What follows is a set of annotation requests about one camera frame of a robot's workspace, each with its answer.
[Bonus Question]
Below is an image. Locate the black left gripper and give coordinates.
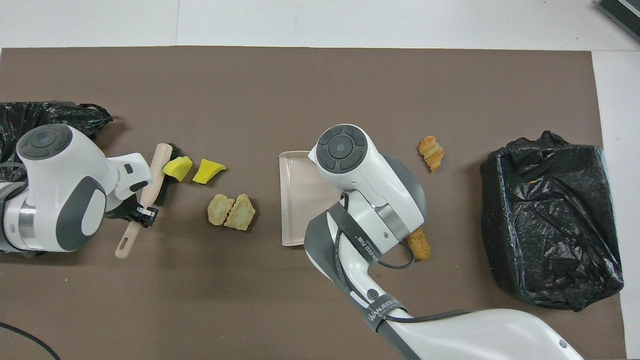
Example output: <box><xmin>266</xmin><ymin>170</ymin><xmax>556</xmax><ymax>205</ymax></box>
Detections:
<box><xmin>104</xmin><ymin>196</ymin><xmax>160</xmax><ymax>229</ymax></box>

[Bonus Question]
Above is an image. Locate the yellow blocky sponge piece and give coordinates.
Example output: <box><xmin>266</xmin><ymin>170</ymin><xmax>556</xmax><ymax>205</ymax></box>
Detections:
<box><xmin>162</xmin><ymin>155</ymin><xmax>194</xmax><ymax>182</ymax></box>

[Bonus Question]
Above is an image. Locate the wooden hand brush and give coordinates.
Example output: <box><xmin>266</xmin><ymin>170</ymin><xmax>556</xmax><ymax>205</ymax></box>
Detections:
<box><xmin>114</xmin><ymin>143</ymin><xmax>184</xmax><ymax>259</ymax></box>

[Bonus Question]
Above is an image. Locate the torn bread chunk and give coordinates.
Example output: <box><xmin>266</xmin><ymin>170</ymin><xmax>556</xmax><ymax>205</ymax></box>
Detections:
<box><xmin>207</xmin><ymin>194</ymin><xmax>236</xmax><ymax>226</ymax></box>
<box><xmin>224</xmin><ymin>193</ymin><xmax>256</xmax><ymax>231</ymax></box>

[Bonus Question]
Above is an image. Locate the yellow sponge with green side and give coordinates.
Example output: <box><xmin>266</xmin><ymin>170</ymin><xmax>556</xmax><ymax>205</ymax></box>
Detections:
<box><xmin>192</xmin><ymin>158</ymin><xmax>227</xmax><ymax>185</ymax></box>

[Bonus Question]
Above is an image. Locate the beige plastic dustpan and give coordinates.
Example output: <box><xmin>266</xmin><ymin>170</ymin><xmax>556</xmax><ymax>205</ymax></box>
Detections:
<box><xmin>278</xmin><ymin>150</ymin><xmax>346</xmax><ymax>247</ymax></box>

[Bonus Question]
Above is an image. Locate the small brown bread roll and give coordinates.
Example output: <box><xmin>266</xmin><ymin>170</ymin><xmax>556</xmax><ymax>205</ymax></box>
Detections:
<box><xmin>405</xmin><ymin>227</ymin><xmax>432</xmax><ymax>261</ymax></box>

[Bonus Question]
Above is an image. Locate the golden croissant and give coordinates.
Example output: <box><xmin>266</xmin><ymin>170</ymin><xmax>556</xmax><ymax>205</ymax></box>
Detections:
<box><xmin>418</xmin><ymin>135</ymin><xmax>446</xmax><ymax>173</ymax></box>

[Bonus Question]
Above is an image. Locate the black trash bag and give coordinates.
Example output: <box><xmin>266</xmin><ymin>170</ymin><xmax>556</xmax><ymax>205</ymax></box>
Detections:
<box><xmin>0</xmin><ymin>101</ymin><xmax>114</xmax><ymax>257</ymax></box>

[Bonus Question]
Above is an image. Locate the black bag lined bin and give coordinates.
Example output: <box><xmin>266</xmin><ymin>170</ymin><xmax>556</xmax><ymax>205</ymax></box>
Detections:
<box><xmin>479</xmin><ymin>130</ymin><xmax>626</xmax><ymax>313</ymax></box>

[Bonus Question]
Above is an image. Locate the brown table mat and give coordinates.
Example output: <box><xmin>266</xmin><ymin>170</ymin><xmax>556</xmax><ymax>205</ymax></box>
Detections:
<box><xmin>0</xmin><ymin>46</ymin><xmax>628</xmax><ymax>360</ymax></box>

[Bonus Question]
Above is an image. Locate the dark ridged panel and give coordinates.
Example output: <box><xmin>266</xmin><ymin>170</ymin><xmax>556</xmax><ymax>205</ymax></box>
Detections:
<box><xmin>596</xmin><ymin>0</ymin><xmax>640</xmax><ymax>44</ymax></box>

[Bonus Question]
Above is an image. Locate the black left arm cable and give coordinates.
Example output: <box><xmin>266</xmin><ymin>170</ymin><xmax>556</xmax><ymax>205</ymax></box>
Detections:
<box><xmin>0</xmin><ymin>321</ymin><xmax>62</xmax><ymax>360</ymax></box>

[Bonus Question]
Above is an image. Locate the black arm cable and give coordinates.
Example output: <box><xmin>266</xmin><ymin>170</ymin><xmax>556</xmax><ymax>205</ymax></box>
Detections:
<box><xmin>334</xmin><ymin>192</ymin><xmax>476</xmax><ymax>326</ymax></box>
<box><xmin>0</xmin><ymin>321</ymin><xmax>62</xmax><ymax>360</ymax></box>

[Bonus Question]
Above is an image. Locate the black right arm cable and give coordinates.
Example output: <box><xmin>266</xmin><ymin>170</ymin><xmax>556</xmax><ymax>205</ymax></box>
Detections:
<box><xmin>334</xmin><ymin>192</ymin><xmax>476</xmax><ymax>326</ymax></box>

